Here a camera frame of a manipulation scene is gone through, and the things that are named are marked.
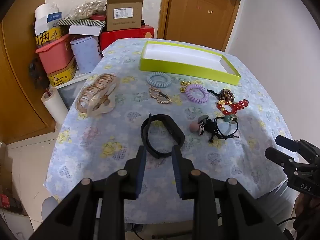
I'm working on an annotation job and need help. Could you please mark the red bead bracelet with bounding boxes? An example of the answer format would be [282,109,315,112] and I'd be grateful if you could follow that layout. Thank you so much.
[216,99,249,114]

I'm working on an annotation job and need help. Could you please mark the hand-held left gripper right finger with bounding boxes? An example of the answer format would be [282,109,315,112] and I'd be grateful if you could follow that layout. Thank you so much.
[171,145,288,240]

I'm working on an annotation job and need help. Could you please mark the purple spiral hair tie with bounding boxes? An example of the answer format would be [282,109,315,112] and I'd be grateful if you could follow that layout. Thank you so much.
[185,83,210,104]

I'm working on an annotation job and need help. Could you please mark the black wristband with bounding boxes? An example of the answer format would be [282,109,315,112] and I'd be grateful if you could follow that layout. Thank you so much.
[140,113,186,159]

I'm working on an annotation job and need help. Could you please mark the person's right hand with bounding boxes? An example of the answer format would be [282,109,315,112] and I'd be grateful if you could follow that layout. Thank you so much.
[294,194,316,230]

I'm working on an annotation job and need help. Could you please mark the clear bag of gold pieces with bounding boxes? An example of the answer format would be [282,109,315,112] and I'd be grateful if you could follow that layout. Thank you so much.
[66,0,107,21]

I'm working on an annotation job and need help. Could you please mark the cream paper roll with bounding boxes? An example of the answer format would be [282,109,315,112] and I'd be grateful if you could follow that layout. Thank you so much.
[41,87,69,125]

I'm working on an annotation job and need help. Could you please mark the lilac cylindrical tin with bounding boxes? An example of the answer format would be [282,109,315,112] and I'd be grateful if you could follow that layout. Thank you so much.
[70,35,103,74]

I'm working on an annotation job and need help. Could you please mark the pink plastic basket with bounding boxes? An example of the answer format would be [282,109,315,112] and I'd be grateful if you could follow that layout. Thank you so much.
[35,33,77,75]

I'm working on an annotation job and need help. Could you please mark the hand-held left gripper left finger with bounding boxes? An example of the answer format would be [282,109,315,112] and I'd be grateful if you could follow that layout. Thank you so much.
[29,145,147,240]

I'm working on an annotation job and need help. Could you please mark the white open box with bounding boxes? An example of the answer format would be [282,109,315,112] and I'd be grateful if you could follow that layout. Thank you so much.
[68,25,103,37]

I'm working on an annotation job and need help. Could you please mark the white plastic drawer unit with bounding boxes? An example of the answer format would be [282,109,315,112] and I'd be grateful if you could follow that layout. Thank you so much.
[48,71,99,111]

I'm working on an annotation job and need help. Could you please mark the large translucent claw clip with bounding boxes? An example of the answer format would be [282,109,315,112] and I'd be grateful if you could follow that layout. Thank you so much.
[75,73,121,118]

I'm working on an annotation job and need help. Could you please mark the open cardboard box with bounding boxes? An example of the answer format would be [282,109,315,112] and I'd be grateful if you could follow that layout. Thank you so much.
[106,0,146,32]

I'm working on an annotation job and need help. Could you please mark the green striped box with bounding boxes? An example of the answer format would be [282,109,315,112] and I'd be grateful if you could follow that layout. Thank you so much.
[58,18,107,29]

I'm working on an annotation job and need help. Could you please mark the white paper roll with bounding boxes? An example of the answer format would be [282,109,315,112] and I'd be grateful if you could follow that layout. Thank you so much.
[35,2,59,21]

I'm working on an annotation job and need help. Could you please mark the gold charm clip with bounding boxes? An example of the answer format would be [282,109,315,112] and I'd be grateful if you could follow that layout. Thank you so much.
[180,80,193,94]

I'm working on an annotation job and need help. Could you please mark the rhinestone hair clip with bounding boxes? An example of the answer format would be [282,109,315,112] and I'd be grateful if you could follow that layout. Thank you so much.
[149,86,173,105]

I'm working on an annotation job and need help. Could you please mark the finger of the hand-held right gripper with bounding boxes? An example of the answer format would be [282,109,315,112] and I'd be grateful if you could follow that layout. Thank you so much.
[275,135,300,155]
[265,147,298,170]

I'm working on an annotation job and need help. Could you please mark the blue spiral hair tie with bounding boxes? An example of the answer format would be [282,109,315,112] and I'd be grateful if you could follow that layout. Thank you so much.
[146,71,172,89]

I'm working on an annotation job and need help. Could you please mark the white and blue carton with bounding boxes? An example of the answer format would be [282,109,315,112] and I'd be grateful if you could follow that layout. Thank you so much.
[34,11,63,37]

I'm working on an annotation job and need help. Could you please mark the brown beaded hair accessory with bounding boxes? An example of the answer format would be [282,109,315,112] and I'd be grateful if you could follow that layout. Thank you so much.
[207,88,236,103]

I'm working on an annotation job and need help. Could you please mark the floral blue tablecloth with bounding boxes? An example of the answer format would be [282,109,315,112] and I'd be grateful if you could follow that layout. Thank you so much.
[43,38,299,224]

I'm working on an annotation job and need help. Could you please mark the black hair tie teal bead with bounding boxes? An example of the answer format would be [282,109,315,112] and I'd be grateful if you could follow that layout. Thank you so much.
[213,114,240,141]

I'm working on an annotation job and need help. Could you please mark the brown wooden door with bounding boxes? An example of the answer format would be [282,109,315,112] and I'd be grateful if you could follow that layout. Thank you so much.
[163,0,241,52]

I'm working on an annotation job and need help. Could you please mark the person's grey trousers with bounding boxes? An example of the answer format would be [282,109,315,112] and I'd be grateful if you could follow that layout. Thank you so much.
[254,180,299,233]

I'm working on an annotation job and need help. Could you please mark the brown wooden cabinet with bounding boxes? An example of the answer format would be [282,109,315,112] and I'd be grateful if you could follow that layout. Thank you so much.
[0,7,63,146]

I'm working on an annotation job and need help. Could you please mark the lime green shallow box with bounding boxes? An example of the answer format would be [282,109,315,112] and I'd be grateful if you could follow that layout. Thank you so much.
[139,40,242,86]

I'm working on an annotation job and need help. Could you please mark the black hair tie pink ball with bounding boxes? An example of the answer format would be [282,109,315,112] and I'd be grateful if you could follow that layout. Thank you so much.
[189,114,217,144]

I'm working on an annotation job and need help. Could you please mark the large red box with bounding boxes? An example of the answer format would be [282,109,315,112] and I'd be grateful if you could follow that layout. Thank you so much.
[98,24,155,52]

